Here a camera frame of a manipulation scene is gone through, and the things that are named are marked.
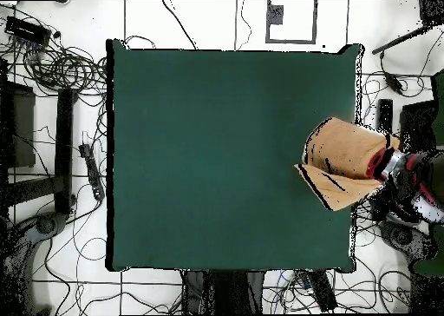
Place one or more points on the black stand bar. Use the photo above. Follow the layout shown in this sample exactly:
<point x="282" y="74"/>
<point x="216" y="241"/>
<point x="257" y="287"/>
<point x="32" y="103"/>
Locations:
<point x="64" y="149"/>
<point x="385" y="116"/>

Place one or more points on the dark box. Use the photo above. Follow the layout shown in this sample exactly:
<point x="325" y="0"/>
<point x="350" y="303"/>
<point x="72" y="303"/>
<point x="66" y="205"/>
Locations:
<point x="20" y="128"/>
<point x="416" y="125"/>

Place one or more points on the black power adapter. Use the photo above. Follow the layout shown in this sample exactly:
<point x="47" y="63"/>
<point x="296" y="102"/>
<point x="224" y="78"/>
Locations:
<point x="393" y="81"/>

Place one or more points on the black network switch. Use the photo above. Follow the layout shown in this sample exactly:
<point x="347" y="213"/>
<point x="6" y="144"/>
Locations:
<point x="27" y="31"/>

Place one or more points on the black power strip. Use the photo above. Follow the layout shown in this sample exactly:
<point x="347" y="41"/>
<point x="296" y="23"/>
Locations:
<point x="322" y="291"/>
<point x="92" y="170"/>

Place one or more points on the dark green tablecloth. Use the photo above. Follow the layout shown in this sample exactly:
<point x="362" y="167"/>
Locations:
<point x="190" y="156"/>

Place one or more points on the grey square frame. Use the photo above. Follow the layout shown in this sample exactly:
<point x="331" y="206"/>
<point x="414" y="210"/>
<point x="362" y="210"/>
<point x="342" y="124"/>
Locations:
<point x="291" y="41"/>

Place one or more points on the orange terry towel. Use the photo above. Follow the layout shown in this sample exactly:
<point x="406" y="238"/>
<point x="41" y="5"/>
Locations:
<point x="347" y="149"/>

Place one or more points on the black tripod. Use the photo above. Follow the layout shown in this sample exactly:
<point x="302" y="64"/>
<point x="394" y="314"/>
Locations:
<point x="432" y="10"/>

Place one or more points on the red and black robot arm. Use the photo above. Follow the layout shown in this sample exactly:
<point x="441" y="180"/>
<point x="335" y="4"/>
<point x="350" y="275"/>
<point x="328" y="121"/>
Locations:
<point x="412" y="191"/>

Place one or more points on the grey stand base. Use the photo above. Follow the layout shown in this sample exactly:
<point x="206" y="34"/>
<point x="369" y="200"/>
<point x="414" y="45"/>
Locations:
<point x="45" y="224"/>
<point x="402" y="238"/>

